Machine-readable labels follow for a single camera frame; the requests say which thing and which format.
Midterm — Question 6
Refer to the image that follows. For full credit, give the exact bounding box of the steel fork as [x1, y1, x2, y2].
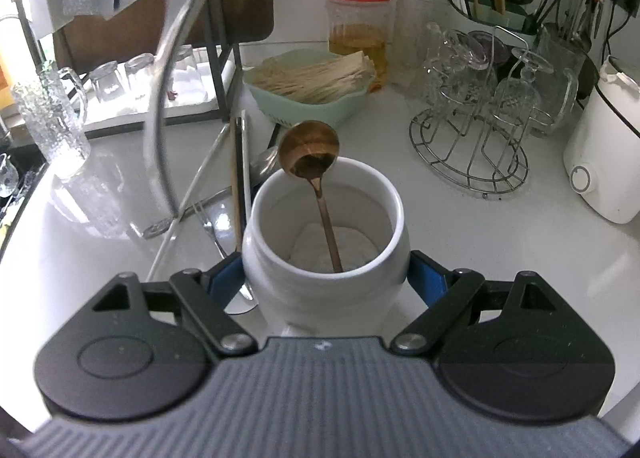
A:
[141, 187, 231, 240]

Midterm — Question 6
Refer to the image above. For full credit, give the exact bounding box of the white ceramic mug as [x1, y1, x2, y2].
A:
[242, 158, 410, 337]

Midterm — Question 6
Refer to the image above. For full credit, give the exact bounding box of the white long-handled ladle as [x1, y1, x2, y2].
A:
[143, 0, 224, 222]

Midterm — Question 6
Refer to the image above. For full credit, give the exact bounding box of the copper long-handled spoon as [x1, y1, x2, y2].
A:
[278, 120, 343, 273]

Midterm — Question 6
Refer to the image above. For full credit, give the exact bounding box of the large steel spoon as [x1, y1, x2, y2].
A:
[250, 146, 280, 186]

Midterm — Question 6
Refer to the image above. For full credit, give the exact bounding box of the upturned glass middle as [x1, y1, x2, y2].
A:
[125, 52, 154, 99]

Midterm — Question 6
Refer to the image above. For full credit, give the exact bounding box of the upturned glass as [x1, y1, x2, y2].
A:
[168, 44, 201, 101]
[125, 52, 154, 99]
[89, 61, 125, 103]

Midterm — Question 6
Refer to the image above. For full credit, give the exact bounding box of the upturned glass right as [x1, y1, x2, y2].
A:
[168, 44, 201, 101]

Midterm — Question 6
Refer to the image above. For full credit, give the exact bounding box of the upturned glass left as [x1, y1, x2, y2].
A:
[89, 61, 125, 103]

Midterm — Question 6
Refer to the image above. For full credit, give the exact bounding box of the white black chopstick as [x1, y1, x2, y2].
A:
[239, 110, 252, 225]

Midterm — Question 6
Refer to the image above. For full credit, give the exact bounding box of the red-lid plastic jar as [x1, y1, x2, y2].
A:
[326, 0, 392, 92]

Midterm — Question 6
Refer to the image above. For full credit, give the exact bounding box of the white drip tray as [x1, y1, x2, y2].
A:
[79, 44, 237, 135]

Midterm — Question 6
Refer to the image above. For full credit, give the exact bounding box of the green basket of sticks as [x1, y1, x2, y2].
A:
[244, 49, 375, 127]

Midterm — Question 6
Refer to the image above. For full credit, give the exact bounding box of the black dish rack shelf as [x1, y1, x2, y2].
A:
[22, 0, 239, 139]

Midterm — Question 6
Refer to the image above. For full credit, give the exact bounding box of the brown wooden chopstick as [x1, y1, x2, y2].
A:
[230, 119, 244, 252]

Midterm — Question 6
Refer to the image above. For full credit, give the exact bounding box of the tall textured glass mug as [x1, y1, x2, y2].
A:
[12, 60, 91, 181]

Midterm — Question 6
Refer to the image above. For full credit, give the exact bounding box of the white electric cooker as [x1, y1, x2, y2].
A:
[563, 56, 640, 224]

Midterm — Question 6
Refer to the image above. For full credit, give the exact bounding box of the wine glass in sink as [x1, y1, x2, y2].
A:
[0, 153, 20, 198]

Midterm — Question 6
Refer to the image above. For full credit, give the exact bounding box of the clear glass pitcher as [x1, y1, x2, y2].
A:
[522, 23, 586, 137]

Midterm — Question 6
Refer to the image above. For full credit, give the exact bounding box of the wire glass holder rack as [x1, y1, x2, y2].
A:
[406, 26, 553, 199]

